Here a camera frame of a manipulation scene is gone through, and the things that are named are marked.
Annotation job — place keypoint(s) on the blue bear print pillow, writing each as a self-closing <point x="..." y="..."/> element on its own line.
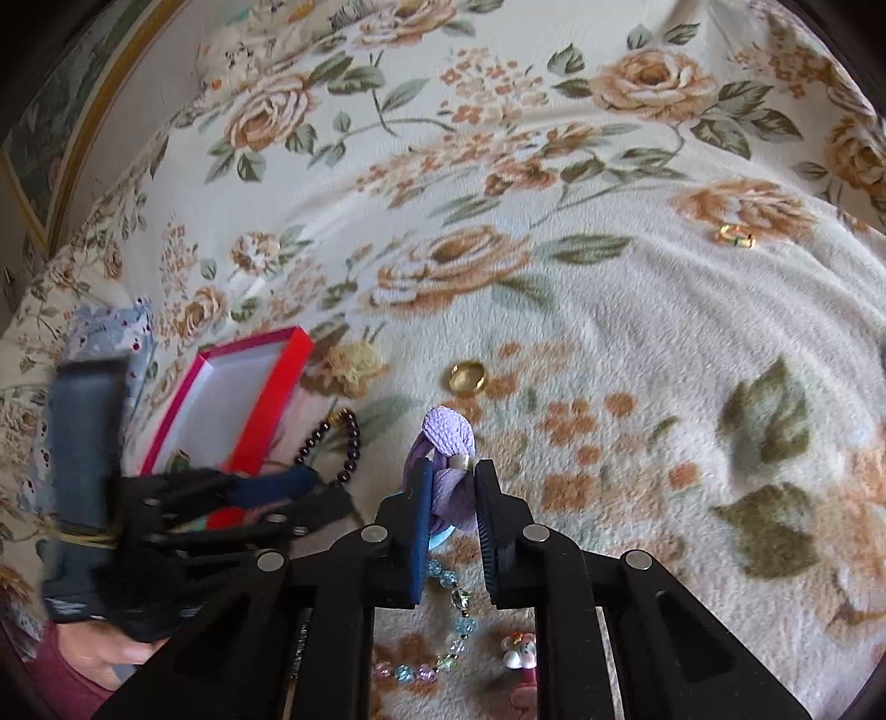
<point x="97" y="333"/>

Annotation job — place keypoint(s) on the floral cream blanket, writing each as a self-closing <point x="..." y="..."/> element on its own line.
<point x="517" y="204"/>

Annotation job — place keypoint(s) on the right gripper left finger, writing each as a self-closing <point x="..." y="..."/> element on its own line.
<point x="291" y="638"/>

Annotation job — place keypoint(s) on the small gold earring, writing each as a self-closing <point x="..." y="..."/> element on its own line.
<point x="736" y="235"/>

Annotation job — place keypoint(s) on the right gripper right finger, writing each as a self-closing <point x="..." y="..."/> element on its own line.
<point x="616" y="637"/>

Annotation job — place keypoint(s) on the yellow hair clip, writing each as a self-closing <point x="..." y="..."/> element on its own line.
<point x="352" y="366"/>

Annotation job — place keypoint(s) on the person's left hand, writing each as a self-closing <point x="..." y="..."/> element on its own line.
<point x="95" y="649"/>

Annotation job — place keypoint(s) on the framed landscape painting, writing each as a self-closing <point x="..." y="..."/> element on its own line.
<point x="122" y="69"/>

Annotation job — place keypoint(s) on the red shallow box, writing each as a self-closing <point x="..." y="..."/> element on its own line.
<point x="226" y="411"/>

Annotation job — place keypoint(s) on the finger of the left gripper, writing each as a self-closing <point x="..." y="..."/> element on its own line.
<point x="310" y="513"/>
<point x="253" y="492"/>

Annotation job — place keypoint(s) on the panda print pillow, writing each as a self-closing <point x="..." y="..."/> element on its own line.
<point x="268" y="32"/>

